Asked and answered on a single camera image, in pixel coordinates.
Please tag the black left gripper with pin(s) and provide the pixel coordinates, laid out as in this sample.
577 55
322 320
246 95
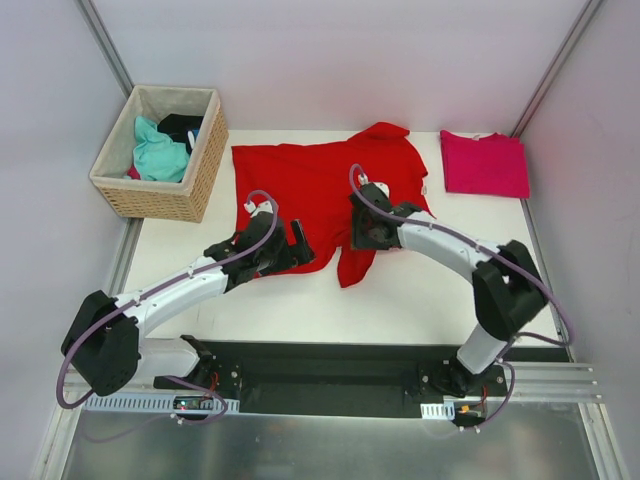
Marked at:
288 248

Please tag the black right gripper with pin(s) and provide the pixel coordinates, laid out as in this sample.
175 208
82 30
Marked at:
360 232

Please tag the red t shirt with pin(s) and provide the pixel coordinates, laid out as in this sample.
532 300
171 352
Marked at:
310 183

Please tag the magenta t shirt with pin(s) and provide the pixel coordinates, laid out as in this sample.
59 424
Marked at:
493 165

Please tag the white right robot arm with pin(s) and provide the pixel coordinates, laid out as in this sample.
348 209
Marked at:
506 284

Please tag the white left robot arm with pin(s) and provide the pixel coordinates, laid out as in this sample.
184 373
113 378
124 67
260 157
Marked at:
109 342

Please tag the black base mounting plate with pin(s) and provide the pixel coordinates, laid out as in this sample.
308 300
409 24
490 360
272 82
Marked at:
341 380

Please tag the wicker laundry basket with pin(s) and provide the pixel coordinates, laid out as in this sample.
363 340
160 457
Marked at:
185 201

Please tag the black printed t shirt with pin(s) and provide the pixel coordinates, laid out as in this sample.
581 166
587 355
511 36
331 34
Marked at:
182 129

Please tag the teal t shirt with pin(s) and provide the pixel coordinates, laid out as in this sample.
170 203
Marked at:
156 157

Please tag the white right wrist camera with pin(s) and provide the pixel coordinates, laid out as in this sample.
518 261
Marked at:
383 187

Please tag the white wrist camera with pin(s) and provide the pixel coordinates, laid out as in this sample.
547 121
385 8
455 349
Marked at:
383 187
254 209

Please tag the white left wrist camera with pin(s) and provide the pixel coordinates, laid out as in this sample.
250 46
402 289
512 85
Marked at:
254 209

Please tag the left slotted cable duct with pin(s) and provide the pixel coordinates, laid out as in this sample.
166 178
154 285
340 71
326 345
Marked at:
160 403

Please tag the slotted cable duct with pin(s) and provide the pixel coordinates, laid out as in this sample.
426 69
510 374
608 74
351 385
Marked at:
160 403
444 411

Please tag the right slotted cable duct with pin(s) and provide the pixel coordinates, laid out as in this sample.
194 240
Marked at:
444 411

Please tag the aluminium frame rail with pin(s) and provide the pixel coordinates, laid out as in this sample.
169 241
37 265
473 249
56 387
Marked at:
545 369

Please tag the left aluminium corner post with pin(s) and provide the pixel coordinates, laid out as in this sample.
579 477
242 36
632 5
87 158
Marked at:
106 45

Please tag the aluminium corner post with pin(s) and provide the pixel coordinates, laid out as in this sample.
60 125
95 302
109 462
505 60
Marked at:
586 16
106 45

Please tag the right aluminium corner post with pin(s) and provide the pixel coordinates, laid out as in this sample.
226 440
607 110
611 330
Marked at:
586 16

